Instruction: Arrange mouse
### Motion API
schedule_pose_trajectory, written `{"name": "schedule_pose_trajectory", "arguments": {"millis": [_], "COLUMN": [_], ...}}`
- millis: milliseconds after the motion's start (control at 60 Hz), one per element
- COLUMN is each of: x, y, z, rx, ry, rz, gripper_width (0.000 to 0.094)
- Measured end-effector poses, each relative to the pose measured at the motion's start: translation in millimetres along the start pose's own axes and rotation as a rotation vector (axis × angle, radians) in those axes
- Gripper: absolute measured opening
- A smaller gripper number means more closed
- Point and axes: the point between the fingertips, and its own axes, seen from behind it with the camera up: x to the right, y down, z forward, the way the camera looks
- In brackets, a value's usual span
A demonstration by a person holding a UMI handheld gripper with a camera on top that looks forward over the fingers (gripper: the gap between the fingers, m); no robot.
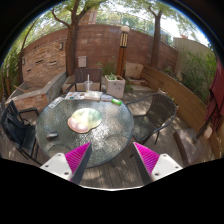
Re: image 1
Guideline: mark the wicker patio chair right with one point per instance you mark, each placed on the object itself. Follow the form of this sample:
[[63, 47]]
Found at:
[[161, 113]]

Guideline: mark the tree trunk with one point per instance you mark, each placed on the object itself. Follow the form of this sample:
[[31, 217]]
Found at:
[[80, 7], [156, 40]]

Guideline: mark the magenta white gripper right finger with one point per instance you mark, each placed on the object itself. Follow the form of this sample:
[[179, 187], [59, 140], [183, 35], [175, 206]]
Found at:
[[153, 166]]

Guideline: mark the round glass patio table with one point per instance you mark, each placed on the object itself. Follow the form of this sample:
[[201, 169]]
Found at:
[[66, 124]]

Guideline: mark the dark grey computer mouse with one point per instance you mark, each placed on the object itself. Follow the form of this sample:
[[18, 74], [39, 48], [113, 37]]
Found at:
[[51, 135]]

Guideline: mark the red folded patio umbrella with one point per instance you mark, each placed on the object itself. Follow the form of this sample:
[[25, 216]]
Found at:
[[215, 108]]

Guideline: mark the white utility box on wall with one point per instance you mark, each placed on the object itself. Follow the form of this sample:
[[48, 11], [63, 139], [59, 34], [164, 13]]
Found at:
[[82, 61]]

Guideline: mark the open magazine on table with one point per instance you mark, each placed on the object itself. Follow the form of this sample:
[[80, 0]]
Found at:
[[75, 95]]

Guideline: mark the left tree trunk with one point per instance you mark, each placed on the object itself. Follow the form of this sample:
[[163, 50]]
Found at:
[[80, 7]]

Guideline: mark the right tree trunk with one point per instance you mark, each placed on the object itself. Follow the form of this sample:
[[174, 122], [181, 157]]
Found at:
[[156, 40]]

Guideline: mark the wooden lamp post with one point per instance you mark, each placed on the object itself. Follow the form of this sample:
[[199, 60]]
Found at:
[[122, 49]]

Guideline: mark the black patio chair left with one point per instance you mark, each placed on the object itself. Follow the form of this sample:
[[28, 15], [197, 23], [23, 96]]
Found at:
[[21, 134]]

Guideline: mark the dark chair behind table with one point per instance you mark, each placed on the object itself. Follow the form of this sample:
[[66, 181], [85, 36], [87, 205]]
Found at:
[[86, 74]]

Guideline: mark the clear plastic cup with straw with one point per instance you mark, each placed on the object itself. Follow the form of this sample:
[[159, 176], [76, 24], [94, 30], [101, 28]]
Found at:
[[88, 83]]

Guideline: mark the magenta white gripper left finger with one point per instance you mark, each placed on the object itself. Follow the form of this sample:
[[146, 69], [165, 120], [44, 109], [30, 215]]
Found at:
[[70, 166]]

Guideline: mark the stack of books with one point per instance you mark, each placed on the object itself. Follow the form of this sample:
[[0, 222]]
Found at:
[[93, 95]]

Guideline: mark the white square planter box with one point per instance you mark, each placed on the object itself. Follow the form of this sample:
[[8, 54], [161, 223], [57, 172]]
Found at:
[[115, 85]]

